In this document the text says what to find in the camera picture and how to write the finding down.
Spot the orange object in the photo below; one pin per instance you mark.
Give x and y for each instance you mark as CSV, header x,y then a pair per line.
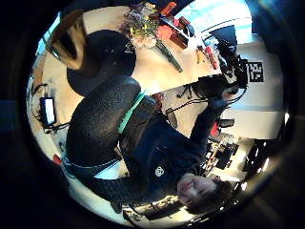
x,y
168,8

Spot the mixed flower bouquet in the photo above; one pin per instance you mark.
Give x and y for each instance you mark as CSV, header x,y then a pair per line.
x,y
146,28

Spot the red packet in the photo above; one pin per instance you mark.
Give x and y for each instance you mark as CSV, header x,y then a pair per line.
x,y
212,56

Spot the white cube with black markers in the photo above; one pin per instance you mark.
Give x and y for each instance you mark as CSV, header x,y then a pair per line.
x,y
255,72

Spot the small red object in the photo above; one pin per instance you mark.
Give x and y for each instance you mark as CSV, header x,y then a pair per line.
x,y
57,159

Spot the the person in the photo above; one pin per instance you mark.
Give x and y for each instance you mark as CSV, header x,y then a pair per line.
x,y
165,152

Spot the dark red box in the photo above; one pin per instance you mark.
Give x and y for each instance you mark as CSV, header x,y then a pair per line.
x,y
181,31

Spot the small lit screen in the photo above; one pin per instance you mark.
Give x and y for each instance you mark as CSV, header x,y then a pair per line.
x,y
48,110

